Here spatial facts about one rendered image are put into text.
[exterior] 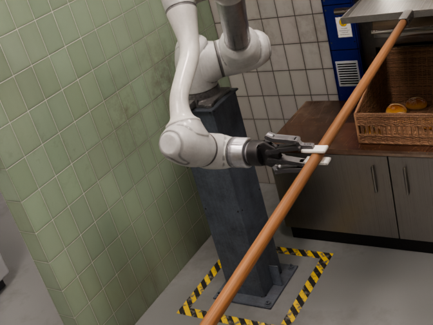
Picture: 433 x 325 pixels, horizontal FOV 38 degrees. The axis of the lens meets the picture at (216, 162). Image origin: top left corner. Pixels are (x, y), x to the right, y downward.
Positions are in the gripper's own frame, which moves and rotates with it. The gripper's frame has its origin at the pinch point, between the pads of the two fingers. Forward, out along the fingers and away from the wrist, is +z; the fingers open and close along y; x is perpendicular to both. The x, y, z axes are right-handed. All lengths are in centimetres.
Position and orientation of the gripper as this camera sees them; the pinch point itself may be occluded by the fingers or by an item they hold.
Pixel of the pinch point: (316, 155)
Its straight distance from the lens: 173.9
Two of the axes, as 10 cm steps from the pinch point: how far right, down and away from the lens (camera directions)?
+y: 2.7, 8.3, 4.8
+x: -4.6, 5.5, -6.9
